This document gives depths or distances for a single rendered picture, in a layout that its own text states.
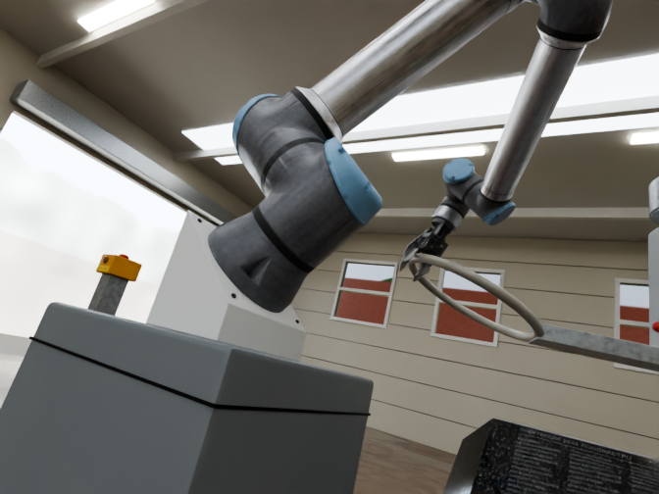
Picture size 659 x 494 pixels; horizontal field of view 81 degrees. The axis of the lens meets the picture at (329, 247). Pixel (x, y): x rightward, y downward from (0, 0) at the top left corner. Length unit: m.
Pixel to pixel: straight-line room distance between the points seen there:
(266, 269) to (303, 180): 0.15
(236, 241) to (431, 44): 0.51
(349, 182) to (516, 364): 7.08
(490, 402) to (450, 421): 0.77
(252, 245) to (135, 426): 0.29
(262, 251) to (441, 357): 7.23
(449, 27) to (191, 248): 0.61
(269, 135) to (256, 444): 0.49
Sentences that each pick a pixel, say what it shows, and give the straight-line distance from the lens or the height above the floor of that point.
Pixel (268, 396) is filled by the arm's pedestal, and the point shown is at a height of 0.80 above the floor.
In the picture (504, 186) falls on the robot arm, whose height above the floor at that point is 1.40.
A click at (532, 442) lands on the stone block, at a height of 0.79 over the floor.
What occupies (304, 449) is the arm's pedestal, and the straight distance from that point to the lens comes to 0.59.
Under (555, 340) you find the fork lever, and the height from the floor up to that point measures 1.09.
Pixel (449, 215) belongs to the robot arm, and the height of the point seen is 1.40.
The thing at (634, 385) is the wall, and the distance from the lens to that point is 7.62.
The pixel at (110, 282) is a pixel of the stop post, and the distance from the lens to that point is 1.78.
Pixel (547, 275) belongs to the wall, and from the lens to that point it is 7.89.
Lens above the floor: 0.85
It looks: 17 degrees up
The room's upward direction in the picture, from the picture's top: 14 degrees clockwise
